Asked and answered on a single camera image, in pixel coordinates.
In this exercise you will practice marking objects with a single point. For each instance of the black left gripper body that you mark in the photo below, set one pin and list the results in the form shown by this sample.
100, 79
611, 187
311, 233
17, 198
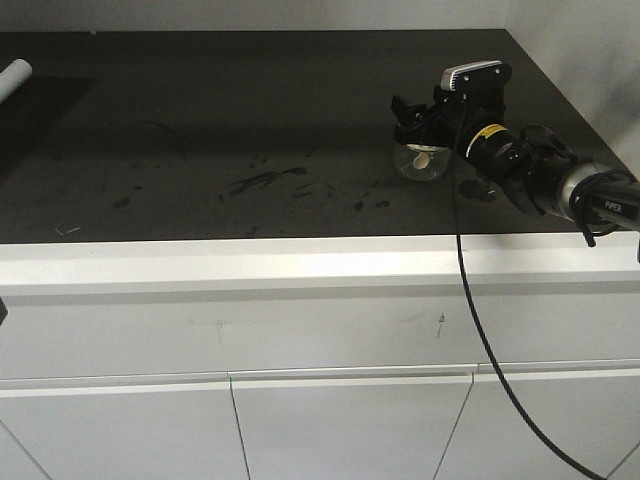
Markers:
3, 311

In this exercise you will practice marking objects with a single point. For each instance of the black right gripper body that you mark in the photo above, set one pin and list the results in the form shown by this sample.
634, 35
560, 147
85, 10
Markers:
468, 121

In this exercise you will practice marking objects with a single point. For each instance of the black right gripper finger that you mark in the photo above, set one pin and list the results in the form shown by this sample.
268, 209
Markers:
422, 133
407, 113

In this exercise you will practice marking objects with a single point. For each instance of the glass jar with beige lid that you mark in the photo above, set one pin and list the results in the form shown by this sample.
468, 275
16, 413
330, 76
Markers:
421, 164

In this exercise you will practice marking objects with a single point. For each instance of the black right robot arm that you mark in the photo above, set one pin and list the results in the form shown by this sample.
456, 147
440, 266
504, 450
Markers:
534, 169

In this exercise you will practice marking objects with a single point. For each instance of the white fume hood cabinet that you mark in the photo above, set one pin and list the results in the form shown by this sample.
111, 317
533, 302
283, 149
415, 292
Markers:
345, 358

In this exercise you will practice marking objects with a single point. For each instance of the white plastic pipe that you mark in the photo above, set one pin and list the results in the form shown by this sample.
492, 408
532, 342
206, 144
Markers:
13, 77

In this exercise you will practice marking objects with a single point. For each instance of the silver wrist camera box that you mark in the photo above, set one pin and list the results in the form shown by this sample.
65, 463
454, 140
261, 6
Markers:
476, 76

